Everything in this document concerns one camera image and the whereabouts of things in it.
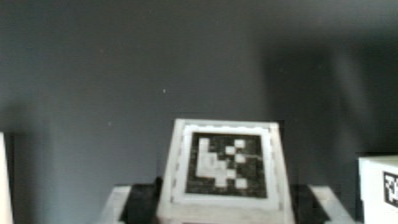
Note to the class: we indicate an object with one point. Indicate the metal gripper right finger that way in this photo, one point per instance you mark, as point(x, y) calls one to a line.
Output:
point(317, 205)

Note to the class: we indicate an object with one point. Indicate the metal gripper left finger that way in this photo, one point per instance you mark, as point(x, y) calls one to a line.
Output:
point(132, 203)

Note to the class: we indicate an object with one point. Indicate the white leg piece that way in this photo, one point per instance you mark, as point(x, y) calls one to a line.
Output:
point(379, 189)

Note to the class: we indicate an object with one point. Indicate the white cube with hole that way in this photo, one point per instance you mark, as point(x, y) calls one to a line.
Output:
point(224, 181)

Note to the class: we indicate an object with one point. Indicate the white piece at left edge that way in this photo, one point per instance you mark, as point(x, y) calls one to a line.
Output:
point(6, 206)

